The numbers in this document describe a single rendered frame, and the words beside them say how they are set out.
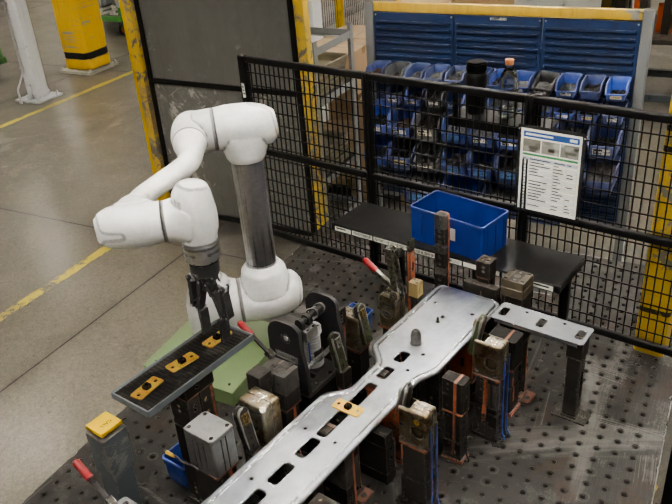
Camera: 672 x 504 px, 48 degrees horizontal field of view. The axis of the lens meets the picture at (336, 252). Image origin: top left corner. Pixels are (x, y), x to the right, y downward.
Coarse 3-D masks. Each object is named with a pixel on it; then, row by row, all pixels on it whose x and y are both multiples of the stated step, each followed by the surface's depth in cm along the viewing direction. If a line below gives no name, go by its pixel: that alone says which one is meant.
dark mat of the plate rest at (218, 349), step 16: (208, 336) 204; (240, 336) 203; (176, 352) 199; (208, 352) 198; (224, 352) 197; (160, 368) 193; (192, 368) 192; (128, 384) 188; (160, 384) 187; (176, 384) 187; (128, 400) 183; (144, 400) 182; (160, 400) 182
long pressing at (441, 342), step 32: (448, 288) 247; (416, 320) 232; (448, 320) 231; (384, 352) 219; (416, 352) 218; (448, 352) 217; (384, 384) 207; (416, 384) 207; (320, 416) 197; (352, 416) 196; (384, 416) 196; (288, 448) 187; (320, 448) 187; (352, 448) 187; (256, 480) 179; (288, 480) 178; (320, 480) 178
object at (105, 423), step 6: (102, 414) 179; (108, 414) 179; (96, 420) 177; (102, 420) 177; (108, 420) 177; (114, 420) 177; (120, 420) 177; (90, 426) 175; (96, 426) 175; (102, 426) 175; (108, 426) 175; (114, 426) 175; (96, 432) 174; (102, 432) 173; (108, 432) 174
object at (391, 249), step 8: (392, 248) 230; (400, 248) 228; (392, 256) 229; (400, 256) 228; (392, 264) 230; (392, 272) 231; (400, 272) 233; (392, 280) 232; (400, 280) 234; (392, 288) 234; (400, 288) 236
